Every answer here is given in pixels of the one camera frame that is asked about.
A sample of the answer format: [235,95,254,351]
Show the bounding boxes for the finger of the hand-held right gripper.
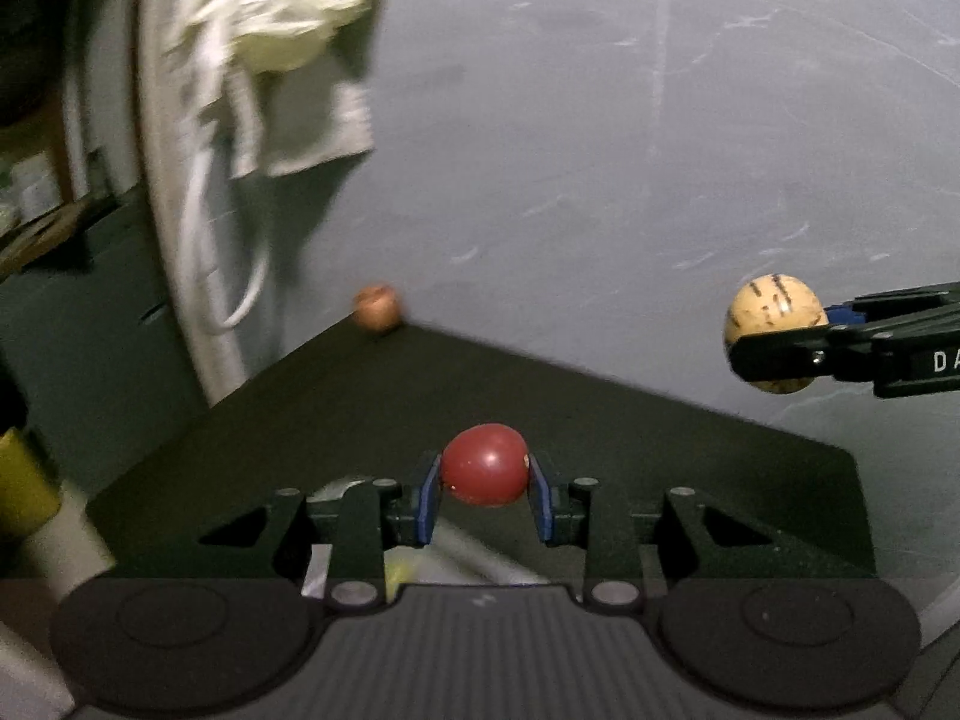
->
[823,281,960,332]
[729,324,878,386]

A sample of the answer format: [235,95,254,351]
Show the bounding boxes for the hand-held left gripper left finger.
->
[197,454,445,608]

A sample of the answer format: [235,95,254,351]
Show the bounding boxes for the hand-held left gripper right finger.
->
[526,450,775,608]

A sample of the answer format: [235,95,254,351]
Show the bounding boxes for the striped cream melon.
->
[724,275,830,395]

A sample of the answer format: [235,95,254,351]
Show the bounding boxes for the red plum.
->
[439,424,530,507]

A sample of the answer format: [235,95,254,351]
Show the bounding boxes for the red apple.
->
[352,283,404,335]

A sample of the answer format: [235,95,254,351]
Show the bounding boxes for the dark cabinet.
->
[0,195,203,496]

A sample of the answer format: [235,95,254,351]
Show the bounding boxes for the white towel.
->
[223,64,376,179]

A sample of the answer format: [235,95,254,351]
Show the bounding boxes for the yellow container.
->
[0,427,62,542]

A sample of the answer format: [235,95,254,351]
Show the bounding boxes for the pale yellow cloth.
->
[161,0,387,77]

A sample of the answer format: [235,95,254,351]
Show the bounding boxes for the white hose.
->
[180,148,272,332]

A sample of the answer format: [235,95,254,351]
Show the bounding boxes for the white door frame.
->
[135,0,248,406]

